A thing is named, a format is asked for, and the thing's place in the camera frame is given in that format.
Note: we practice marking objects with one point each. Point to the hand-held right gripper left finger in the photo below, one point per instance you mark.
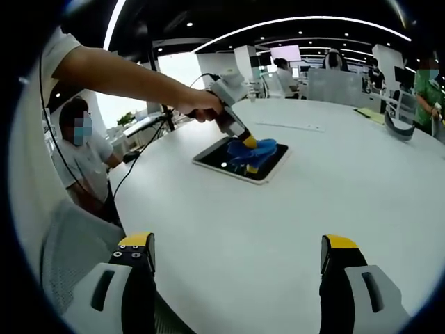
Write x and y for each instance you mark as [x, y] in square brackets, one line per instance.
[114, 313]

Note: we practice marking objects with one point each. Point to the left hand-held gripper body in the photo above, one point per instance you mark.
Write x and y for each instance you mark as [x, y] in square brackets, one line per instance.
[229, 90]

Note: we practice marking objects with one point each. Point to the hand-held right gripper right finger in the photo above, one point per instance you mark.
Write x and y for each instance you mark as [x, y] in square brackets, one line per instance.
[351, 306]

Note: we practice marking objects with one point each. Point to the blue cleaning cloth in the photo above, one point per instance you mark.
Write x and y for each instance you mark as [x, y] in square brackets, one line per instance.
[264, 148]

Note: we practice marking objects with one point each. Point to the black mirror with white frame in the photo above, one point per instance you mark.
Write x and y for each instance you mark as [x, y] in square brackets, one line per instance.
[215, 161]

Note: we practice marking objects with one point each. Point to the person's left hand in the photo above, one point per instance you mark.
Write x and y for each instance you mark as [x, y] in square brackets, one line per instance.
[201, 106]

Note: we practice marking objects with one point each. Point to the white recessed socket strip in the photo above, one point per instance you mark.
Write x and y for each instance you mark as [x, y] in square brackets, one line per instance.
[292, 127]

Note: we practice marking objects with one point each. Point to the grey mesh chair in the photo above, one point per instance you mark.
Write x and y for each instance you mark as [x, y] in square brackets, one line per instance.
[76, 243]

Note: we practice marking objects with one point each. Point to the white side desk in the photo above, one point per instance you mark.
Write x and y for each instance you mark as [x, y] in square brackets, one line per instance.
[139, 127]

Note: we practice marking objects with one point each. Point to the curved ceiling light strip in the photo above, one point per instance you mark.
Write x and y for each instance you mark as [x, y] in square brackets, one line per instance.
[306, 17]
[113, 24]

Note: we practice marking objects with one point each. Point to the grey desk partition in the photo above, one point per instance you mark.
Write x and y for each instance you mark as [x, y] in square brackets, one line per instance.
[335, 85]

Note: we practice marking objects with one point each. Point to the green potted plant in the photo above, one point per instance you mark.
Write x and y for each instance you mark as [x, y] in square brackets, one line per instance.
[126, 119]

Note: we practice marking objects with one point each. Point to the black and white office chair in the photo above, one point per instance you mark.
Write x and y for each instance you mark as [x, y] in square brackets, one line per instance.
[334, 60]

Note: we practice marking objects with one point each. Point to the yellow paper pad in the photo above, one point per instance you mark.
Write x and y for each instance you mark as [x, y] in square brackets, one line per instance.
[368, 115]

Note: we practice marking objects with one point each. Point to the grey curved headband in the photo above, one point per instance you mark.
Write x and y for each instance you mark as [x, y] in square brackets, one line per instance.
[400, 134]

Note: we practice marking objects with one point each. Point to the pale wall screen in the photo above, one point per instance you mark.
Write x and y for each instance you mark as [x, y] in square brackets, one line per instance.
[285, 53]

